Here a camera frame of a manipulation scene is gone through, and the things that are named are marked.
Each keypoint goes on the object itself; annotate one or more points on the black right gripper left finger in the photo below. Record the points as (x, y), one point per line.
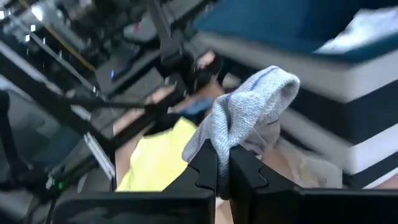
(186, 208)

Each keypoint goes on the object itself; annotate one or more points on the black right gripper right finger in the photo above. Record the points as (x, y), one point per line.
(280, 208)

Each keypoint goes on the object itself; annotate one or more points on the black cloth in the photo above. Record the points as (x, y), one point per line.
(163, 123)

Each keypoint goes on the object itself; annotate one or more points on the grey knitted sock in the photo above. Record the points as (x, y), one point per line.
(248, 105)

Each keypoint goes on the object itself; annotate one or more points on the white textured cloth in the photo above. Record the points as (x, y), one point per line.
(363, 28)

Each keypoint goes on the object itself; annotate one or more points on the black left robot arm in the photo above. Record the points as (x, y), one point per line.
(174, 62)

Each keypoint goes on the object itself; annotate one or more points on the plain white cloth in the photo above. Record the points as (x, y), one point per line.
(304, 168)

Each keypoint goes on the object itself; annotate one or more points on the yellow cloth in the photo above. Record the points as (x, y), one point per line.
(158, 158)

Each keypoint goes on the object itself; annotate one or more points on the blue cloth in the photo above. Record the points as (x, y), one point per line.
(197, 105)

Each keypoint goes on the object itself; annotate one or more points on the navy white striped fabric basket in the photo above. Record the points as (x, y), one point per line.
(311, 74)

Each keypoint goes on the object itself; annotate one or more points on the black metal rig frame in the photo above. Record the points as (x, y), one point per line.
(46, 96)

